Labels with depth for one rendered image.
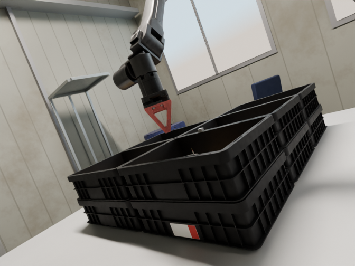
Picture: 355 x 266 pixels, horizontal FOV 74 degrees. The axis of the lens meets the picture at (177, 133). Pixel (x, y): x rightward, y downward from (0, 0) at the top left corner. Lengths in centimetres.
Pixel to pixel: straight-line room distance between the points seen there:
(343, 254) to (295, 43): 262
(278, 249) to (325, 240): 9
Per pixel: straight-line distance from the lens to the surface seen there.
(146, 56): 61
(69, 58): 320
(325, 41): 295
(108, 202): 89
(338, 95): 298
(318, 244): 57
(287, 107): 84
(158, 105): 57
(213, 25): 332
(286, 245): 57
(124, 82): 65
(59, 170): 278
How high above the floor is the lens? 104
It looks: 6 degrees down
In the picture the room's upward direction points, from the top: 20 degrees counter-clockwise
